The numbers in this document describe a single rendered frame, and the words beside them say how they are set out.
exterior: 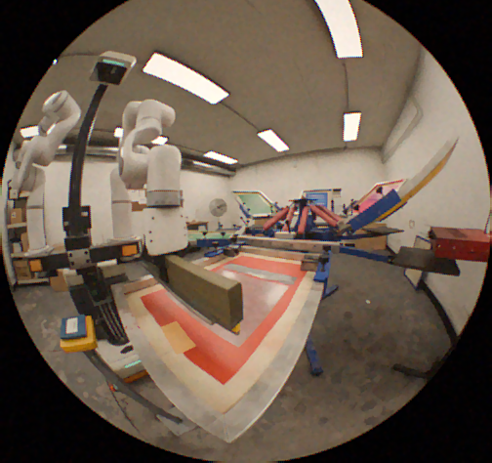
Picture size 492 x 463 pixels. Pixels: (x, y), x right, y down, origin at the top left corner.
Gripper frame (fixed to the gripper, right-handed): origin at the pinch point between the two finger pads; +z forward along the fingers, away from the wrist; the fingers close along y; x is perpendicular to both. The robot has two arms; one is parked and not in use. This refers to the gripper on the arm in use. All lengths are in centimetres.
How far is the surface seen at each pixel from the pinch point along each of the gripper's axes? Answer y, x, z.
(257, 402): 7.1, 28.3, 10.7
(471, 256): -41, 109, 5
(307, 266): -43.4, 22.0, 9.8
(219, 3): -4, -2, -190
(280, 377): 1.4, 28.8, 10.7
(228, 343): -2.3, 15.2, 14.4
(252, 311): -14.8, 13.1, 14.4
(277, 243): -67, -1, 8
